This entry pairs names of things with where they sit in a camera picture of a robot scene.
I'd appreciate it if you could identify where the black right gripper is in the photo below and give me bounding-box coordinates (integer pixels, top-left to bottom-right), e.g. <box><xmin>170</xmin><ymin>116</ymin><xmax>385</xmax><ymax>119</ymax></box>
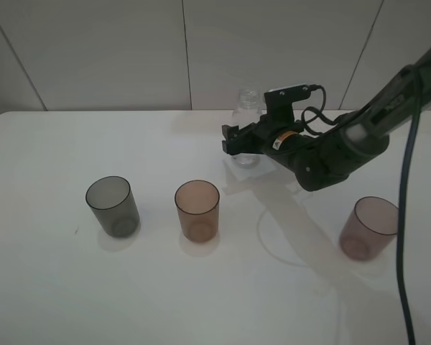
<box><xmin>221</xmin><ymin>114</ymin><xmax>305</xmax><ymax>160</ymax></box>

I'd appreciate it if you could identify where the pink translucent cup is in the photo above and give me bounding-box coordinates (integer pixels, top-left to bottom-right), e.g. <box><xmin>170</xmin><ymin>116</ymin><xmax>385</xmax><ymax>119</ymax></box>
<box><xmin>339</xmin><ymin>196</ymin><xmax>399</xmax><ymax>262</ymax></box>

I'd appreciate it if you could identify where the clear plastic water bottle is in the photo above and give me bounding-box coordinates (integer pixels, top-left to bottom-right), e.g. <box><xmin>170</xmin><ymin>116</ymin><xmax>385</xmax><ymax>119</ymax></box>
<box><xmin>232</xmin><ymin>88</ymin><xmax>262</xmax><ymax>167</ymax></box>

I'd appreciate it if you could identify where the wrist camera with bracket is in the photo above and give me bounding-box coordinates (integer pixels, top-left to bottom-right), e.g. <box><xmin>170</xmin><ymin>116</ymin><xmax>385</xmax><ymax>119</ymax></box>
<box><xmin>264</xmin><ymin>84</ymin><xmax>318</xmax><ymax>124</ymax></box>

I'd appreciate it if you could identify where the dark thick arm cable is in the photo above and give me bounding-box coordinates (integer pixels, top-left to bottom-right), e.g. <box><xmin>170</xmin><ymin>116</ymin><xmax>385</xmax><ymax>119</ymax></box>
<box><xmin>397</xmin><ymin>64</ymin><xmax>423</xmax><ymax>345</ymax></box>

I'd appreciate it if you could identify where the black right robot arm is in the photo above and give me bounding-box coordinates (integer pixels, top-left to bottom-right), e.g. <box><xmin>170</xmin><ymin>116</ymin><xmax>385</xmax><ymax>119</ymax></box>
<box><xmin>222</xmin><ymin>48</ymin><xmax>431</xmax><ymax>191</ymax></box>

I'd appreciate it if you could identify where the grey translucent cup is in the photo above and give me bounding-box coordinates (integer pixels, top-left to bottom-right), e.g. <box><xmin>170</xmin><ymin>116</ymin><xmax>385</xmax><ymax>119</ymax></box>
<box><xmin>85</xmin><ymin>176</ymin><xmax>140</xmax><ymax>238</ymax></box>

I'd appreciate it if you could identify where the brown translucent cup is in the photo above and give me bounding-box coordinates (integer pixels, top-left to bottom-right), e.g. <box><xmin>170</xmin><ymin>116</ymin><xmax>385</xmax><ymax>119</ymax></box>
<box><xmin>174</xmin><ymin>180</ymin><xmax>220</xmax><ymax>243</ymax></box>

